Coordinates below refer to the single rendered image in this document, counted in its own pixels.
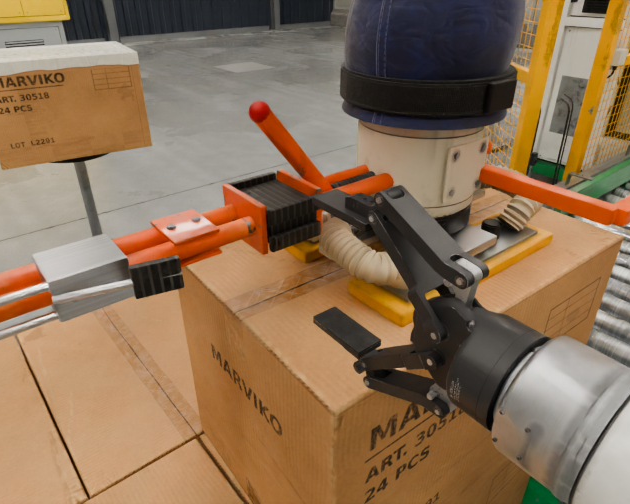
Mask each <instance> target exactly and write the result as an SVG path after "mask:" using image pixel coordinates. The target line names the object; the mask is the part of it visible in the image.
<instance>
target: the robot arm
mask: <svg viewBox="0 0 630 504"><path fill-rule="evenodd" d="M312 202H313V205H315V206H317V207H318V208H320V209H322V210H324V211H326V212H328V213H330V214H332V215H333V216H335V217H337V218H339V219H341V220H343V221H345V222H347V223H348V224H350V225H352V226H354V227H356V228H358V229H360V230H362V231H364V232H367V231H370V230H372V229H373V230H374V232H375V233H376V235H377V237H378V238H379V240H380V242H381V243H382V245H383V247H384V248H385V250H386V252H387V253H388V255H389V257H390V258H391V260H392V262H393V263H394V265H395V267H396V269H397V270H398V272H399V274H400V275H401V277H402V279H403V280H404V282H405V284H406V285H407V287H408V289H409V291H408V298H409V300H410V301H411V303H412V305H413V307H414V312H413V324H414V328H413V330H412V332H411V337H410V341H411V342H413V344H408V345H400V346H393V347H385V348H379V349H377V350H376V348H378V347H380V346H381V339H379V338H378V337H377V336H375V335H374V334H372V333H371V332H370V331H368V330H367V329H366V328H364V327H363V326H362V325H360V324H359V323H357V322H356V321H355V320H353V319H352V318H351V317H349V316H348V315H346V314H345V313H344V312H342V311H341V310H340V309H338V308H337V307H332V308H330V309H328V310H326V311H324V312H321V313H319V314H317V315H315V316H313V323H314V324H315V325H317V326H318V327H319V328H320V329H322V330H323V331H324V332H325V333H327V334H328V335H329V336H330V337H332V338H333V339H334V340H335V341H337V342H338V343H339V344H340V345H342V346H343V348H344V349H345V350H347V351H348V352H349V353H350V354H352V355H353V356H354V357H355V358H357V359H358V361H356V362H354V364H353V367H354V369H355V371H356V372H357V373H358V374H361V373H363V372H364V371H366V376H365V377H364V378H363V382H364V384H365V386H366V387H367V388H370V389H373V390H376V391H379V392H382V393H385V394H388V395H391V396H394V397H397V398H400V399H403V400H406V401H409V402H412V403H415V404H418V405H421V406H423V407H424V408H426V409H427V410H429V411H430V412H432V413H433V414H435V415H436V416H437V417H439V418H444V417H445V416H447V415H448V414H449V413H451V412H452V411H453V410H455V409H456V408H457V407H458V408H460V409H461V410H462V411H464V412H465V413H466V414H468V415H469V416H470V417H472V418H473V419H474V420H476V421H477V422H478V423H480V424H481V425H482V426H484V427H485V428H486V429H488V430H489V431H491V432H492V442H493V444H494V446H495V448H496V449H497V450H498V451H499V452H500V453H502V454H503V455H504V456H506V457H507V458H508V459H509V460H511V461H512V462H513V463H515V464H516V465H517V466H518V467H520V468H521V469H522V470H524V471H525V472H526V473H528V474H529V475H530V476H531V477H533V478H534V479H535V480H537V481H538V482H539V483H541V484H542V485H543V486H544V487H546V488H547V489H548V490H550V491H551V493H552V494H553V495H554V496H555V497H556V498H557V499H559V500H560V501H562V502H565V503H567V504H630V368H629V367H627V366H625V365H623V364H621V363H619V362H617V361H616V360H614V359H612V358H610V357H608V356H606V355H604V354H602V353H600V352H598V351H597V350H595V349H593V348H591V347H589V346H587V345H585V344H583V343H581V342H579V341H578V340H576V339H574V338H572V337H569V336H566V335H563V336H558V337H554V338H552V339H551V338H549V337H548V336H546V335H544V334H542V333H540V332H538V331H536V330H535V329H533V328H531V327H529V326H527V325H525V324H524V323H522V322H520V321H518V320H516V319H514V318H513V317H511V316H509V315H506V314H502V313H497V312H493V311H489V310H487V309H486V308H484V307H483V306H482V305H481V304H480V303H479V301H478V300H477V299H476V298H475V294H476V290H477V287H478V284H479V281H481V280H483V279H484V278H486V277H488V275H489V268H488V266H487V265H486V264H485V263H483V262H482V261H480V260H478V259H477V258H475V257H473V256H471V255H470V254H468V253H466V252H465V251H464V250H463V249H462V248H461V247H460V246H459V245H458V244H457V243H456V242H455V241H454V240H453V239H452V237H451V236H450V235H449V234H448V233H447V232H446V231H445V230H444V229H443V228H442V227H441V226H440V225H439V224H438V223H437V221H436V220H435V219H434V218H433V217H432V216H431V215H430V214H429V213H428V212H427V211H426V210H425V209H424V208H423V207H422V205H421V204H420V203H419V202H418V201H417V200H416V199H415V198H414V197H413V196H412V195H411V194H410V193H409V192H408V191H407V189H406V188H405V187H404V186H402V185H398V186H395V187H392V188H389V189H386V190H383V191H381V192H378V193H376V194H375V196H374V198H372V197H369V196H368V195H365V194H363V193H356V194H353V195H350V194H348V193H346V192H343V191H341V190H339V189H335V190H331V191H328V192H325V193H322V194H318V195H315V196H313V197H312ZM434 289H435V290H437V291H438V293H439V294H440V296H435V297H432V298H430V299H428V300H427V299H426V297H425V294H426V293H428V292H430V291H432V290H434ZM394 368H406V370H413V369H425V370H428V371H429V373H430V375H431V376H432V378H433V379H431V378H427V377H424V376H420V375H416V374H412V373H408V372H404V371H401V370H397V369H394Z"/></svg>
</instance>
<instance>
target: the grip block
mask: <svg viewBox="0 0 630 504"><path fill-rule="evenodd" d="M318 194H322V189H321V188H320V187H318V186H316V185H314V184H312V183H310V182H308V181H306V180H303V179H301V178H299V177H297V176H295V175H293V174H291V173H289V172H287V171H285V170H283V169H278V170H277V179H276V174H275V172H268V173H265V174H261V175H257V176H253V177H250V178H246V179H242V180H239V181H235V182H231V183H226V184H223V196H224V205H225V206H226V205H230V204H232V205H233V206H234V207H235V209H236V211H237V215H238V219H241V218H244V217H247V216H250V217H252V219H253V220H254V222H255V224H256V229H257V230H256V234H255V235H253V236H250V237H247V238H244V239H242V240H243V241H244V242H246V243H247V244H248V245H250V246H251V247H253V248H254V249H255V250H257V251H258V252H259V253H261V254H262V255H265V254H268V243H269V247H270V251H271V252H276V251H279V250H282V249H284V248H287V247H290V246H292V245H295V244H298V243H300V242H303V241H306V240H308V239H311V238H313V237H316V236H319V235H320V234H321V233H322V209H320V208H318V207H317V206H315V205H313V202H312V197H313V196H315V195H318Z"/></svg>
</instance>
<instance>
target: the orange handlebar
mask: <svg viewBox="0 0 630 504"><path fill-rule="evenodd" d="M366 172H369V169H368V167H367V165H365V164H364V165H361V166H357V167H354V168H351V169H347V170H344V171H341V172H337V173H334V174H330V175H327V176H324V177H325V178H326V180H327V181H328V182H329V184H330V185H331V184H332V183H335V182H339V181H342V180H345V179H349V178H350V177H353V176H357V175H360V174H363V173H366ZM479 180H480V182H482V183H485V184H488V185H491V186H494V187H497V188H500V189H502V190H505V191H508V192H511V193H514V194H517V195H520V196H522V197H525V198H528V199H531V200H534V201H537V202H540V203H543V204H545V205H548V206H551V207H554V208H557V209H560V210H563V211H566V212H568V213H571V214H574V215H577V216H580V217H583V218H586V219H589V220H591V221H594V222H597V223H600V224H603V225H611V224H615V225H618V226H625V225H626V224H628V223H630V195H629V196H627V197H625V198H624V199H622V200H620V201H618V202H617V203H615V204H611V203H608V202H605V201H602V200H599V199H596V198H592V197H589V196H586V195H583V194H580V193H577V192H573V191H570V190H567V189H564V188H561V187H558V186H554V185H551V184H548V183H545V182H542V181H539V180H535V179H532V178H529V177H526V176H523V175H520V174H516V173H513V172H510V171H507V170H504V169H501V168H497V167H494V166H491V165H488V164H485V165H484V167H482V168H481V171H480V176H479ZM393 183H394V181H393V178H392V176H391V175H389V174H388V173H382V174H379V175H375V176H372V177H369V178H366V179H363V180H360V181H357V182H353V183H350V184H347V185H344V186H341V187H338V188H335V189H339V190H341V191H343V192H346V193H348V194H350V195H353V194H356V193H363V194H365V195H371V194H374V193H377V192H380V191H383V190H386V189H389V188H391V187H392V186H393ZM335 189H332V190H335ZM150 223H151V224H152V225H153V226H154V227H152V228H149V229H146V230H142V231H139V232H136V233H132V234H129V235H126V236H122V237H119V238H116V239H112V241H113V242H114V243H115V244H116V245H117V246H118V247H119V249H120V250H121V251H122V252H123V253H124V254H125V255H126V256H127V258H128V261H129V265H133V264H138V263H142V262H147V261H151V260H156V259H160V258H165V257H169V256H174V255H178V256H179V258H180V263H181V268H182V267H184V266H187V265H190V264H193V263H196V262H198V261H201V260H204V259H207V258H210V257H213V256H215V255H218V254H221V253H222V250H221V249H220V248H218V247H221V246H224V245H227V244H230V243H232V242H235V241H238V240H241V239H244V238H247V237H250V236H253V235H255V234H256V230H257V229H256V224H255V222H254V220H253V219H252V217H250V216H247V217H244V218H241V219H238V215H237V211H236V209H235V207H234V206H233V205H232V204H230V205H226V206H223V207H220V208H216V209H213V210H210V211H206V212H203V213H198V212H196V211H195V210H194V209H190V210H187V211H184V212H180V213H177V214H173V215H170V216H166V217H163V218H159V219H156V220H152V221H150ZM44 282H45V281H43V282H42V281H41V278H40V275H39V272H38V270H37V268H36V265H35V263H32V264H28V265H25V266H21V267H18V268H15V269H11V270H8V271H5V272H1V273H0V296H3V295H7V294H10V293H13V292H16V291H19V290H22V289H25V288H28V287H32V286H35V285H38V284H41V283H44ZM52 296H53V295H52V294H51V292H50V291H47V292H44V293H41V294H38V295H35V296H32V297H29V298H26V299H23V300H20V301H17V302H14V303H11V304H8V305H5V306H2V307H0V323H1V322H4V321H7V320H10V319H13V318H16V317H18V316H21V315H24V314H27V313H30V312H33V311H36V310H39V309H42V308H44V307H47V306H50V305H53V301H52Z"/></svg>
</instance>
